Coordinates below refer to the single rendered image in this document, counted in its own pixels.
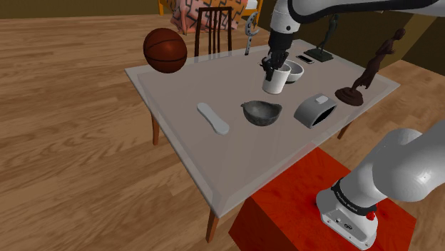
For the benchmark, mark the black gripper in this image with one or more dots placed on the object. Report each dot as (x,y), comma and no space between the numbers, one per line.
(280,42)

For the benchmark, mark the white cup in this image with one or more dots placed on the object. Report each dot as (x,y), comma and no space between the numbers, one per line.
(276,83)

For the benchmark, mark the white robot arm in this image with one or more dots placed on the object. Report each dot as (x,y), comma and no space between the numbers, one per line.
(400,167)

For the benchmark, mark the white bowl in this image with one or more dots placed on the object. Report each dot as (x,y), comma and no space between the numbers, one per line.
(296,71)

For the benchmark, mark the black and white phone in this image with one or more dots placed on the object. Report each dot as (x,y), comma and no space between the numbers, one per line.
(305,59)

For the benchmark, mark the silver crescent sculpture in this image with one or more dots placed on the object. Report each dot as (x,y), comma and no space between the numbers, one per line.
(248,33)

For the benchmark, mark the dark green figure statue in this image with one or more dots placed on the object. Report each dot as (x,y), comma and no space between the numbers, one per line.
(321,54)

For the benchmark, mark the dark grey bowl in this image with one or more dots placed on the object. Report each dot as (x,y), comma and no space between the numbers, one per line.
(261,113)

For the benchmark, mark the grey rounded appliance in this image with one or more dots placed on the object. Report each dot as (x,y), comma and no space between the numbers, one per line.
(309,111)

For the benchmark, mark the white oblong remote control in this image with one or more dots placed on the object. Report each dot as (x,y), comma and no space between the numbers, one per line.
(212,118)

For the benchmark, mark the dark wooden chair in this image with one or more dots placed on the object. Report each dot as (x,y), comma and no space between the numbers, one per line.
(201,31)

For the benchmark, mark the brown human figure statue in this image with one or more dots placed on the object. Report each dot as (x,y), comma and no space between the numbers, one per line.
(373,67)

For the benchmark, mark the orange bed with patterned blanket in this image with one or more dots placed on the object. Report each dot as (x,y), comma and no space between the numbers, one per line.
(187,12)

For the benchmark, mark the brown basketball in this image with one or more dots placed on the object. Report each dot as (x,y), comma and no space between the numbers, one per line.
(165,50)

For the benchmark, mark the grey table with wooden legs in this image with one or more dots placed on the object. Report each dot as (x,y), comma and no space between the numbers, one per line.
(208,160)

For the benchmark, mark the red robot stand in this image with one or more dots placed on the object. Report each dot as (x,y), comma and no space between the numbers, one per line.
(288,194)

